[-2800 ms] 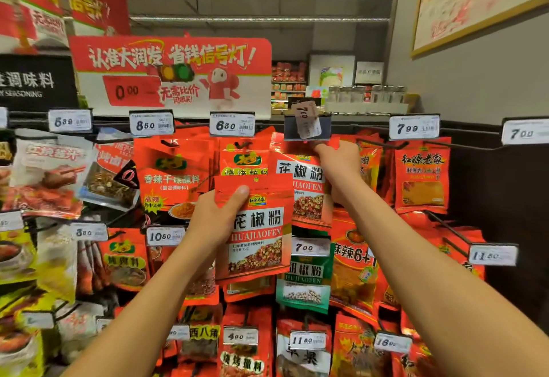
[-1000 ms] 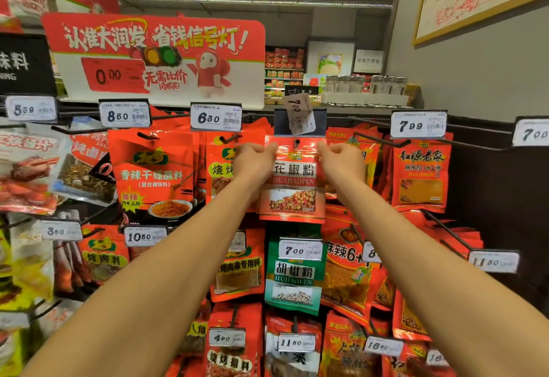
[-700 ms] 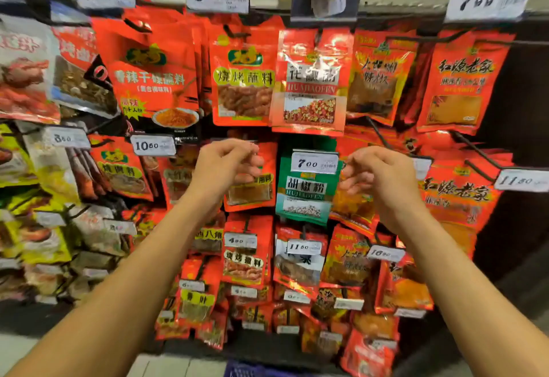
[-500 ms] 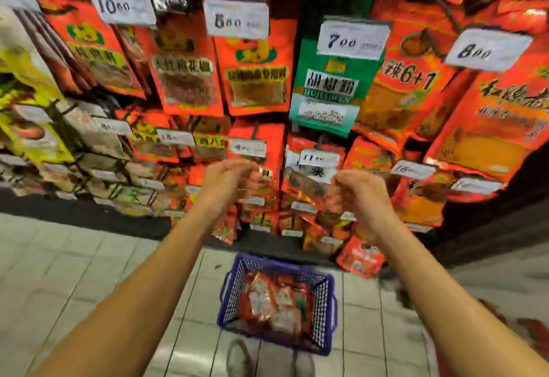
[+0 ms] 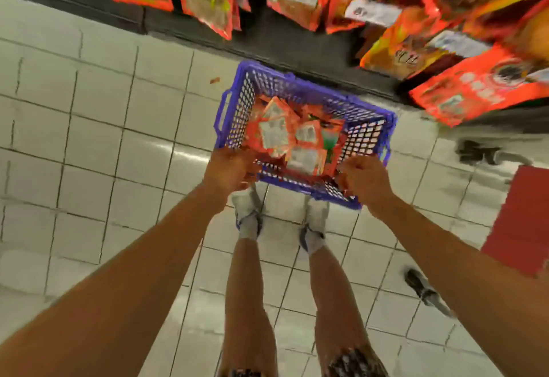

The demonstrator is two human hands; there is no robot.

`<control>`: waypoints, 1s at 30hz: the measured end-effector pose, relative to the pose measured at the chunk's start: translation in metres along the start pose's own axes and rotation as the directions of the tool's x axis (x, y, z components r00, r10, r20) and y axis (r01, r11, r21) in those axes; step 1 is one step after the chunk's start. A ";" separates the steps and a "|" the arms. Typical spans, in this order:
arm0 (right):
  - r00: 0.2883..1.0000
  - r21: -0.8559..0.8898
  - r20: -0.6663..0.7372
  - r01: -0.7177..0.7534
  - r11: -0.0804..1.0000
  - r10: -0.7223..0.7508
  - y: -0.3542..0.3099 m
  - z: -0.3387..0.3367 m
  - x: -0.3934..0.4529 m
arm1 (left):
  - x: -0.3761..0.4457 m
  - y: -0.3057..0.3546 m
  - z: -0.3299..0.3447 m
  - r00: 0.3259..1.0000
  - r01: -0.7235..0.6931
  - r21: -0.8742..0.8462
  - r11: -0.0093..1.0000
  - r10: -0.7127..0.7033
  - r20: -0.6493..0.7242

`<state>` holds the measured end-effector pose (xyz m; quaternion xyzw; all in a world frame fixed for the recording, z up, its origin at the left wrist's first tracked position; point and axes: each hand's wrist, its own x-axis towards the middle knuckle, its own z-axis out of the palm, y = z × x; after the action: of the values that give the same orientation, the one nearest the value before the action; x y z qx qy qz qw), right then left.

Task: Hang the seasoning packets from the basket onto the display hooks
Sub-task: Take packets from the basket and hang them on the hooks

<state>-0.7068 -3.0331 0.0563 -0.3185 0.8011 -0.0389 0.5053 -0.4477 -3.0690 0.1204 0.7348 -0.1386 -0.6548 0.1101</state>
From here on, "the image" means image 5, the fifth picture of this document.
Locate grey shoe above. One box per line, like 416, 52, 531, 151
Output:
232, 185, 264, 239
299, 196, 329, 255

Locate person's right leg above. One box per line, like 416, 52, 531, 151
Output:
307, 248, 387, 377

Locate person's right hand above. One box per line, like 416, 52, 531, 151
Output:
336, 155, 396, 216

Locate pile of red seasoning packets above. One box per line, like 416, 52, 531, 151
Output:
246, 96, 346, 178

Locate person's left hand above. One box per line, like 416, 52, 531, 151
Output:
204, 145, 260, 204

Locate grey left shoe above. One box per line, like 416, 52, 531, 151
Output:
232, 185, 264, 239

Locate person's left forearm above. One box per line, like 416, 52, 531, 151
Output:
0, 188, 228, 377

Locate person's left leg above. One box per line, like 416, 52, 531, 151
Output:
221, 233, 280, 377

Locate grey right shoe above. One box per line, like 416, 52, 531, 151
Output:
299, 196, 329, 255

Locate blue plastic basket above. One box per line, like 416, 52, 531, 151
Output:
214, 59, 398, 211

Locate person's leg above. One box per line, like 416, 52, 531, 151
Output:
307, 248, 387, 377
221, 233, 280, 377

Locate hanging display of seasoning packets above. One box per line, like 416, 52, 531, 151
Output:
266, 0, 494, 60

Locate rows of hanging red packets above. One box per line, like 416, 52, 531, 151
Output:
94, 0, 549, 127

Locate person's right forearm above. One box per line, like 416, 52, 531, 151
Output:
373, 196, 549, 377

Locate dark patterned shorts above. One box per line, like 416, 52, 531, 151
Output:
223, 347, 389, 377

